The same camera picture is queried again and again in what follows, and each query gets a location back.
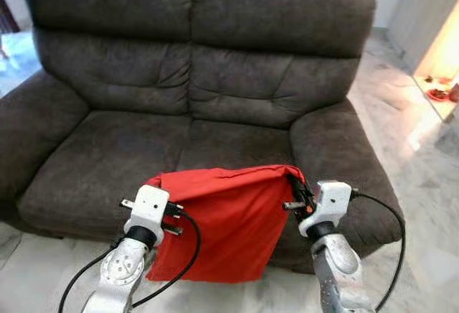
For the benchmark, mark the red bowl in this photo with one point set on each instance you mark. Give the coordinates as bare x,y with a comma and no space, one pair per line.
437,95

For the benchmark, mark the light wood wall unit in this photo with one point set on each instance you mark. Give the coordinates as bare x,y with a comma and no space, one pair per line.
423,19

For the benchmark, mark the small brown cup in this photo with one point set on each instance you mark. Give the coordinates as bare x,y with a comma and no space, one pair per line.
454,92

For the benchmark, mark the dark grey fabric two-seat sofa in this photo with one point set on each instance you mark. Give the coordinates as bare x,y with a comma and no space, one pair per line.
237,76

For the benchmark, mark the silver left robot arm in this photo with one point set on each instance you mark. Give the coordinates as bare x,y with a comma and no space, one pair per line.
122,270

